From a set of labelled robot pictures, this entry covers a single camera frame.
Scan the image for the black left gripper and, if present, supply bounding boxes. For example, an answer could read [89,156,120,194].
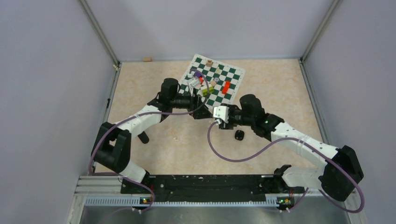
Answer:
[170,87,213,119]

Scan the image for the black earbud charging case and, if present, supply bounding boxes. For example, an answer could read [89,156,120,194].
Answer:
[234,130,245,141]

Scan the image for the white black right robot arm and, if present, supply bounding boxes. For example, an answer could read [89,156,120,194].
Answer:
[213,94,364,202]

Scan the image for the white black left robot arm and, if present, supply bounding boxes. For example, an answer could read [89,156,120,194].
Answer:
[89,78,212,193]

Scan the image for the green white toy brick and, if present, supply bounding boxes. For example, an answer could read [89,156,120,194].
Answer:
[200,85,214,96]

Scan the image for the green white chessboard mat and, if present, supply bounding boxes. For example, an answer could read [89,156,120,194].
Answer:
[179,54,246,109]

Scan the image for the brown wooden chess piece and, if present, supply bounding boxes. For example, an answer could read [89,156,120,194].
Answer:
[206,60,213,67]

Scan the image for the black cylinder on table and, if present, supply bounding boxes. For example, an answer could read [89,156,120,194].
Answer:
[137,132,149,144]

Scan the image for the wooden cork cylinder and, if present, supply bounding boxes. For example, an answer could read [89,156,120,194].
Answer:
[142,57,152,62]

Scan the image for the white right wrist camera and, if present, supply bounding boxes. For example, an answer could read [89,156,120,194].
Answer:
[213,105,229,125]

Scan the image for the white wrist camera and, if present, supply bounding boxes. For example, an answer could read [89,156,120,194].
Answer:
[187,77,201,90]
[213,105,229,125]

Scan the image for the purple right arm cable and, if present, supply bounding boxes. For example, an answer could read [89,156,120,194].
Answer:
[207,119,366,215]

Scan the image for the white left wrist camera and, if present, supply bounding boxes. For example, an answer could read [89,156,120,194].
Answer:
[187,77,201,90]

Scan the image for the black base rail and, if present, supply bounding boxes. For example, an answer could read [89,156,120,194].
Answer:
[120,175,304,203]

